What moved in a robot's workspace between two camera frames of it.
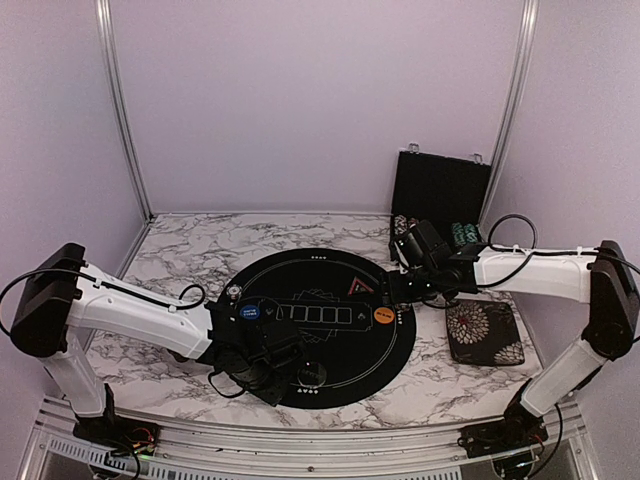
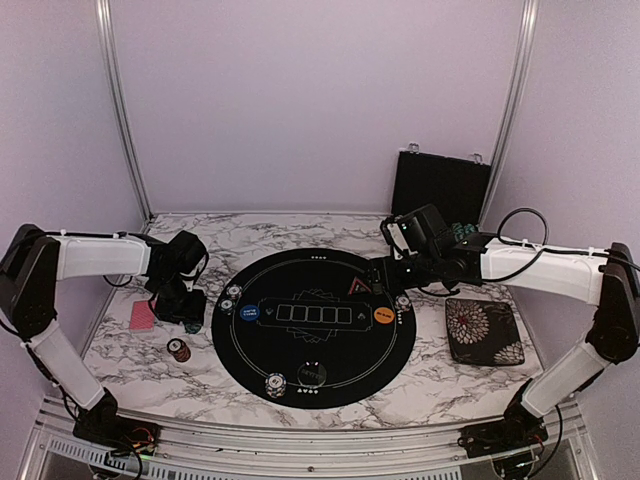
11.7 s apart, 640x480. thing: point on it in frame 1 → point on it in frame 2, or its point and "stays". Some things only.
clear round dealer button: x=311 y=374 stays
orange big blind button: x=384 y=315 stays
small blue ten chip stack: x=233 y=291 stays
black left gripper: x=272 y=395 → x=193 y=313
